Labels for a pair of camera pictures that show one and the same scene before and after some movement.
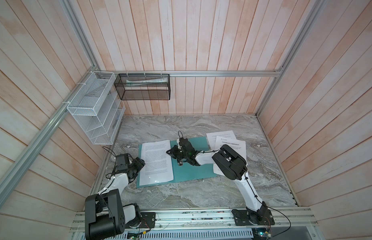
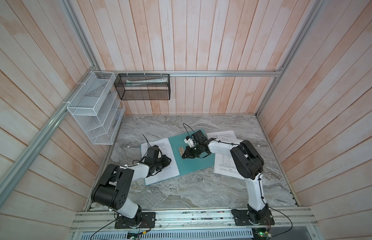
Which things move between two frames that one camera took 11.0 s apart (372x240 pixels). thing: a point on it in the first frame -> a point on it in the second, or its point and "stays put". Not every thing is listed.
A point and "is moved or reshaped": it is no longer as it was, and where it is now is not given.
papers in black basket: [130, 83] stays put
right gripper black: [173, 153] -> [188, 154]
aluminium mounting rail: [218, 220] stays put
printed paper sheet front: [158, 166] is moved or reshaped
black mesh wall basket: [143, 86] stays put
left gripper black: [140, 164] -> [164, 158]
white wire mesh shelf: [97, 107] stays put
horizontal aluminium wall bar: [200, 72] stays put
